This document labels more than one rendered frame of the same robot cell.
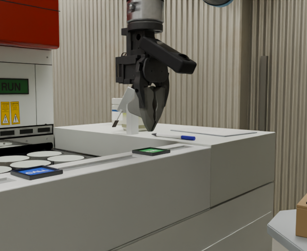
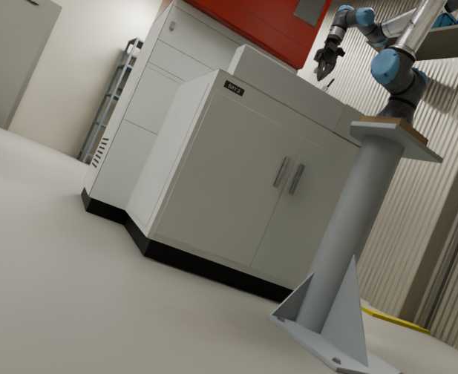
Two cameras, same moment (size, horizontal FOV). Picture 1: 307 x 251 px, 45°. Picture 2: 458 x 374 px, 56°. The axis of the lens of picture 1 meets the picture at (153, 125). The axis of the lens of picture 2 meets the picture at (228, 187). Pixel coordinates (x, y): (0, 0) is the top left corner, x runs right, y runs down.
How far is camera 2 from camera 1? 1.46 m
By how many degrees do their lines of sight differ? 27
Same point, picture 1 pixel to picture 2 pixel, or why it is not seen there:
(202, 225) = (326, 136)
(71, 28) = not seen: hidden behind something
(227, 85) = (438, 188)
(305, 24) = not seen: outside the picture
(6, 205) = (257, 56)
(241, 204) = (355, 151)
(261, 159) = not seen: hidden behind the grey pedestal
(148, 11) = (335, 31)
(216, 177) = (343, 121)
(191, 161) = (331, 100)
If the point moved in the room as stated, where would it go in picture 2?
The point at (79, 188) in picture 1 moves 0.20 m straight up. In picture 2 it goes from (279, 70) to (298, 27)
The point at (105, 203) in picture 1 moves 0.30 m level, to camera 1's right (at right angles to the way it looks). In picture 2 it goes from (286, 83) to (352, 101)
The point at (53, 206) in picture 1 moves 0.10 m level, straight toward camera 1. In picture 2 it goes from (269, 68) to (267, 58)
